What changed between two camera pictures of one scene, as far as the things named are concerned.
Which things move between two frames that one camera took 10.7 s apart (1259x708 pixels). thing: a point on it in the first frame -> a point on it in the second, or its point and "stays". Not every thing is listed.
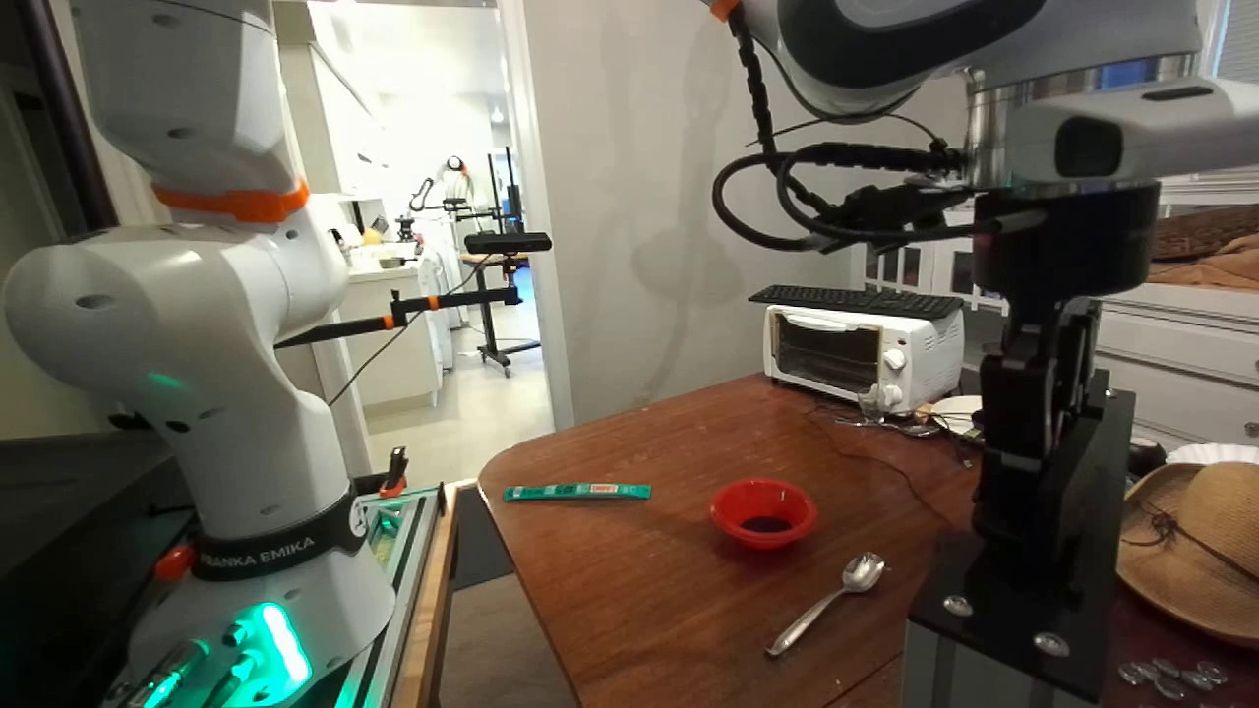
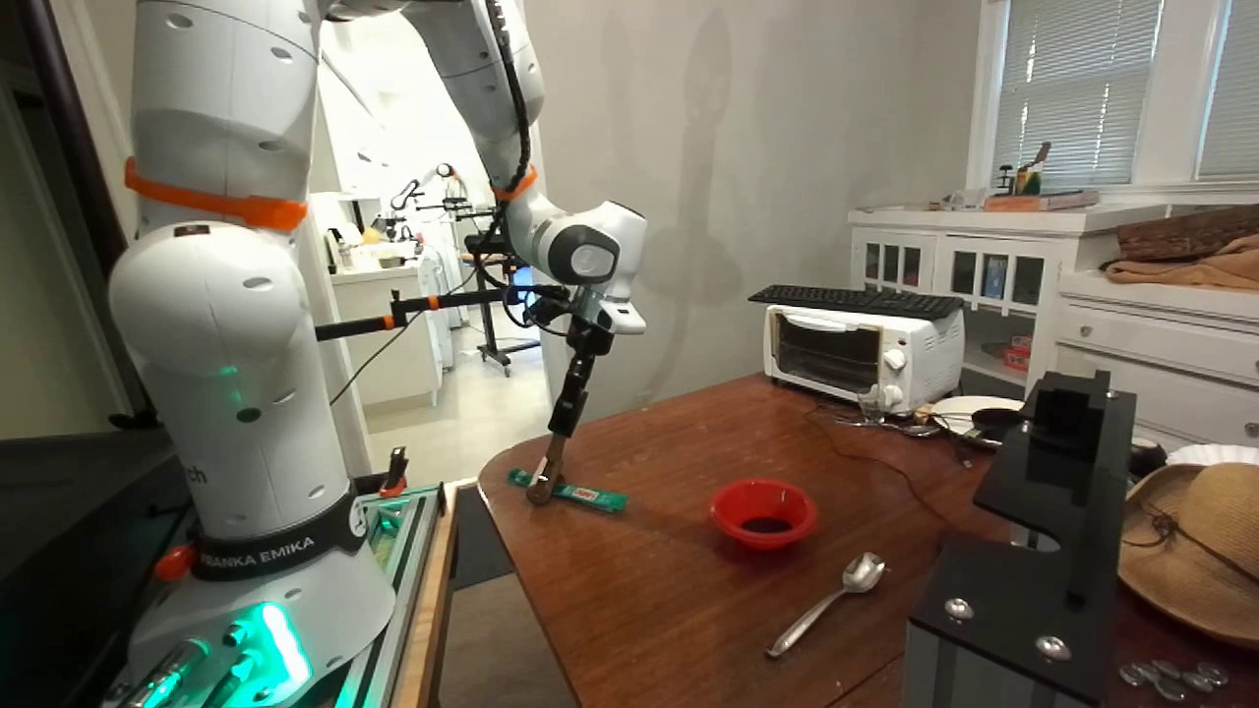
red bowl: x=765 y=514 stays
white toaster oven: x=883 y=346 stays
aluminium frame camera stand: x=1030 y=614 stays
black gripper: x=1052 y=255 -> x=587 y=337
